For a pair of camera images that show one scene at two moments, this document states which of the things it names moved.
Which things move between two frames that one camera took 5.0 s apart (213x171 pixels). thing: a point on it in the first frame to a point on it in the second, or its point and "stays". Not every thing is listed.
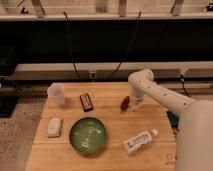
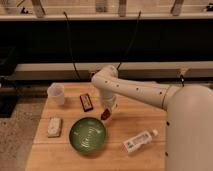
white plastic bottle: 139,141 stays
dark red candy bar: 86,102 stays
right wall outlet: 184,70 stays
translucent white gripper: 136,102 to 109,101
